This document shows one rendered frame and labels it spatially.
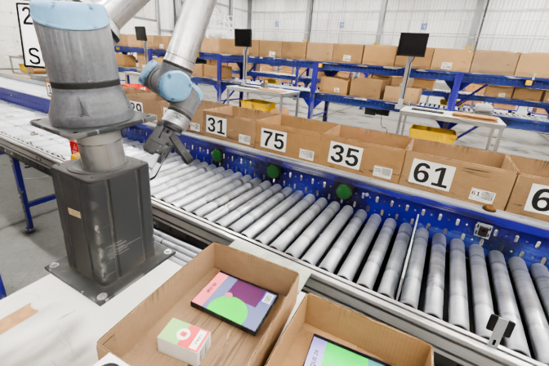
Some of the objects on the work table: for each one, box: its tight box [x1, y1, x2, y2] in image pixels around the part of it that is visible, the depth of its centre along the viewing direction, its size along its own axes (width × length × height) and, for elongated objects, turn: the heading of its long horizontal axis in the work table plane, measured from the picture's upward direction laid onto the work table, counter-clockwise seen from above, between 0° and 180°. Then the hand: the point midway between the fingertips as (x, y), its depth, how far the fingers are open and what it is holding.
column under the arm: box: [44, 155, 176, 306], centre depth 86 cm, size 26×26×33 cm
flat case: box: [190, 270, 279, 337], centre depth 77 cm, size 14×19×2 cm
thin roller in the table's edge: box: [154, 229, 203, 254], centre depth 104 cm, size 2×28×2 cm, turn 51°
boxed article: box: [157, 318, 211, 366], centre depth 65 cm, size 6×10×5 cm, turn 60°
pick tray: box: [96, 242, 300, 366], centre depth 69 cm, size 28×38×10 cm
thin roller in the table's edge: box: [154, 234, 198, 259], centre depth 102 cm, size 2×28×2 cm, turn 51°
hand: (151, 180), depth 100 cm, fingers open, 14 cm apart
